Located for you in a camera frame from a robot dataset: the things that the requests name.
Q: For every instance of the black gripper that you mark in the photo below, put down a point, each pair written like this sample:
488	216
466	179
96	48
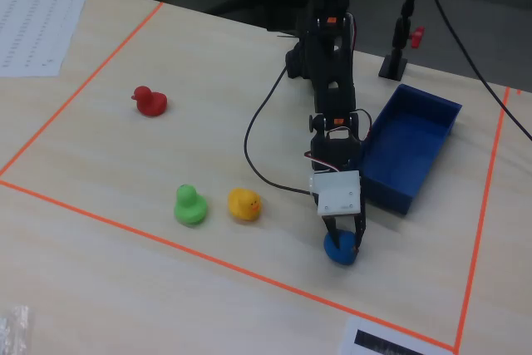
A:
360	222

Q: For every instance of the blue rubber duck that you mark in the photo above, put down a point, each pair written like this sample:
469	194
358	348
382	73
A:
343	255

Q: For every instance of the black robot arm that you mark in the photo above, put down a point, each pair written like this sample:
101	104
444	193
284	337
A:
332	80

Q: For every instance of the blue plastic box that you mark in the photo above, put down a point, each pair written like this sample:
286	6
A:
407	151

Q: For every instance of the yellow rubber duck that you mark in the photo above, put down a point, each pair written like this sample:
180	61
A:
243	205

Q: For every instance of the green rubber duck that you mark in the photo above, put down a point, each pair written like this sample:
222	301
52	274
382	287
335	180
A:
189	207

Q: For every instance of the red rubber duck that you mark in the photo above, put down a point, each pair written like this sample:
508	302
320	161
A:
150	102

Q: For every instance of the white paper with barcode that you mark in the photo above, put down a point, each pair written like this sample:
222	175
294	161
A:
374	338

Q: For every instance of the orange tape line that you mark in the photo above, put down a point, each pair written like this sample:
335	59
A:
228	264
482	218

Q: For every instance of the black stand with clamp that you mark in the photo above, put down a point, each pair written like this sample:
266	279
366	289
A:
392	66

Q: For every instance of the red clamp knob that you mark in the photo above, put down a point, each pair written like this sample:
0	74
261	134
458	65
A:
417	37

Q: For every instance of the clear plastic bag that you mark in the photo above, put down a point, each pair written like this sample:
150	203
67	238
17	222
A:
14	330

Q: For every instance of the white printed paper sheet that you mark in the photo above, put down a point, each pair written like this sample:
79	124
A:
33	31

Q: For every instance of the white camera box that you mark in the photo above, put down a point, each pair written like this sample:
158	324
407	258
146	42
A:
336	195

